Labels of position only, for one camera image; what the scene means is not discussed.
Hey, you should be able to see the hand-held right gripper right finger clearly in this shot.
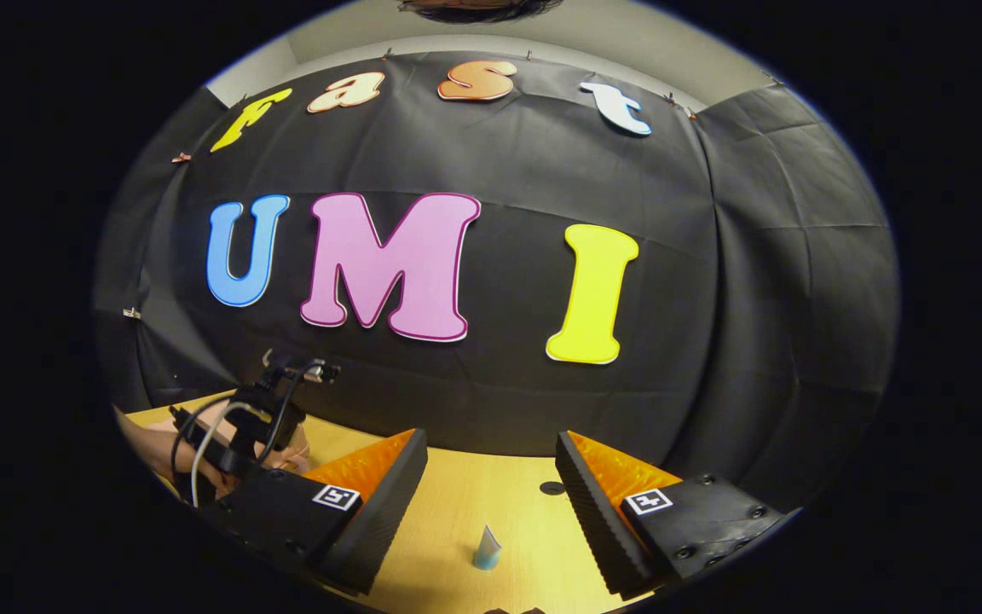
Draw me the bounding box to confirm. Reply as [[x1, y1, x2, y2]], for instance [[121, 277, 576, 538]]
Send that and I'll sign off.
[[555, 431, 786, 600]]

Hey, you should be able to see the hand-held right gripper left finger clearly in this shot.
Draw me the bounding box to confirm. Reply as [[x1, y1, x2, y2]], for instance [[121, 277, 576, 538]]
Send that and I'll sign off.
[[201, 428, 429, 595]]

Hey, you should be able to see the blue white cosmetic tube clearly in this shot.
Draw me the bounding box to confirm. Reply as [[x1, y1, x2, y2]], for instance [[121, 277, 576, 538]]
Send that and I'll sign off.
[[472, 524, 503, 571]]

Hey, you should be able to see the black backdrop cloth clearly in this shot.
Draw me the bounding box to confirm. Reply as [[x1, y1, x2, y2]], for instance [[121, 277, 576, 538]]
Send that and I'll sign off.
[[95, 51, 899, 513]]

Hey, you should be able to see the black cable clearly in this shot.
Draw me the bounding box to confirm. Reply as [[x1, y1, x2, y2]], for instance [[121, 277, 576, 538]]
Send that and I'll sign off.
[[257, 362, 326, 466]]

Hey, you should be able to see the white cable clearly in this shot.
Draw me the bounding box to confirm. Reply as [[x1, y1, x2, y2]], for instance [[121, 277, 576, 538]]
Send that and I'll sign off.
[[191, 401, 274, 506]]

